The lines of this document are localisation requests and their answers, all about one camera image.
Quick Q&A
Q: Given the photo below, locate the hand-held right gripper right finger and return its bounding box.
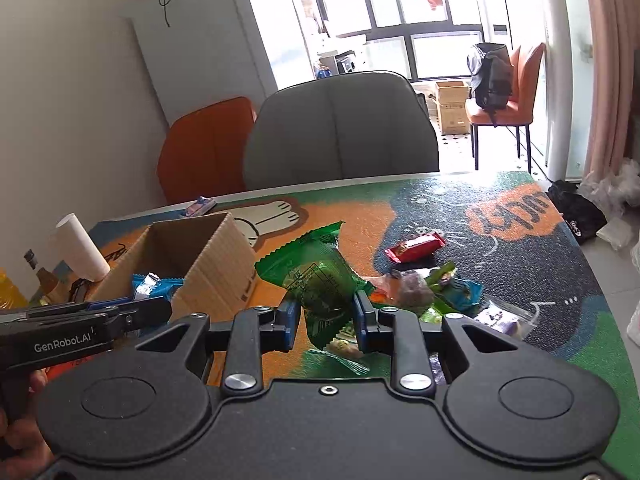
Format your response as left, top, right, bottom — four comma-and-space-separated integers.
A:
352, 290, 524, 397

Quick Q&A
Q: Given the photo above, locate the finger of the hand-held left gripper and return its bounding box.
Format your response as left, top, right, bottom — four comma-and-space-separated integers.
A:
105, 296, 173, 337
82, 298, 137, 315

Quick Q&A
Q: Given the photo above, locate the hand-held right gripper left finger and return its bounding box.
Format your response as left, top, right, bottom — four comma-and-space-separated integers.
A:
135, 295, 302, 395

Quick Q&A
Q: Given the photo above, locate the blue snack packet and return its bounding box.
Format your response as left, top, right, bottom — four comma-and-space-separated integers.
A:
131, 272, 186, 304

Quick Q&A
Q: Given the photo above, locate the red snack packet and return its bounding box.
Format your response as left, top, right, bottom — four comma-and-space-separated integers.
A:
384, 232, 447, 265

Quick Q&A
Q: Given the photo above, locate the clear purple snack packet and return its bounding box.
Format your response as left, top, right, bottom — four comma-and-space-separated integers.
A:
472, 300, 534, 342

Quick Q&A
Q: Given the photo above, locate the person's left hand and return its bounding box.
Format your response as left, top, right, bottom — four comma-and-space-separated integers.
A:
0, 369, 57, 475

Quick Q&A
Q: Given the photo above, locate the orange snack packet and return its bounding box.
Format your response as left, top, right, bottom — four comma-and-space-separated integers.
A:
367, 275, 401, 306

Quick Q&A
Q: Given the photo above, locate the purple brown snack packet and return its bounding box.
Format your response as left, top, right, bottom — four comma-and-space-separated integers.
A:
390, 269, 436, 309

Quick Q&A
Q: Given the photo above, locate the brown glass bottle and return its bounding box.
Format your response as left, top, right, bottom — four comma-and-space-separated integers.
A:
22, 249, 67, 307

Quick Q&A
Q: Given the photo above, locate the white paper roll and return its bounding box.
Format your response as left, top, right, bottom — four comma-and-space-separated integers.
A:
49, 212, 111, 281

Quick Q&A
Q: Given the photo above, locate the small green snack packet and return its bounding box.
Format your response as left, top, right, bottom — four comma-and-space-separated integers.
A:
425, 260, 458, 291

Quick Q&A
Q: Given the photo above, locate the teal snack packet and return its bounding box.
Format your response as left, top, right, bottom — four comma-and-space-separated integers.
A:
440, 277, 485, 319

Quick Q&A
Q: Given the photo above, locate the printed table mat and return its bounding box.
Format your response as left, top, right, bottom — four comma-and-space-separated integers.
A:
87, 172, 640, 463

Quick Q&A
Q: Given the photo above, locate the orange armchair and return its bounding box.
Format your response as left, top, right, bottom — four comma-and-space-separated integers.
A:
156, 96, 259, 206

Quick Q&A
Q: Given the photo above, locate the grey chair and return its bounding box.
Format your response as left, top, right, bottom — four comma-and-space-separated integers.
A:
242, 71, 441, 192

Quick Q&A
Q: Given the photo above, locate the tall cardboard box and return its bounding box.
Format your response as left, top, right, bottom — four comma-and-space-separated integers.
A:
434, 80, 472, 136

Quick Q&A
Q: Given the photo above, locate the black garment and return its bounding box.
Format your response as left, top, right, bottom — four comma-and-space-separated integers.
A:
546, 179, 609, 246

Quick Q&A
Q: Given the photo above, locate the white board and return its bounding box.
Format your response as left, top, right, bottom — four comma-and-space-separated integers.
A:
131, 0, 279, 134

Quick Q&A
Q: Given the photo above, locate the white plastic bag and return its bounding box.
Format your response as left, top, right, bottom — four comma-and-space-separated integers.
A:
595, 214, 640, 252

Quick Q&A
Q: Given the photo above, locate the black backpack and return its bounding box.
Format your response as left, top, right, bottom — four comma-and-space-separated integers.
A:
466, 42, 515, 114

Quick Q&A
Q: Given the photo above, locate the crumpled clear plastic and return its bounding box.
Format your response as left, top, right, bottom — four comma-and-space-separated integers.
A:
579, 157, 640, 213

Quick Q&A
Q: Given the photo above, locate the orange dining chair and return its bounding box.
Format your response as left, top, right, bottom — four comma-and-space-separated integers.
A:
465, 42, 547, 171

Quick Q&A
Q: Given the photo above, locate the white standing air conditioner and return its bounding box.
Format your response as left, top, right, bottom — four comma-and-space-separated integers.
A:
542, 0, 587, 182

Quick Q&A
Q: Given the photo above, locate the pink curtain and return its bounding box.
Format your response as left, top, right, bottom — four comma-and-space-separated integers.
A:
580, 0, 640, 184

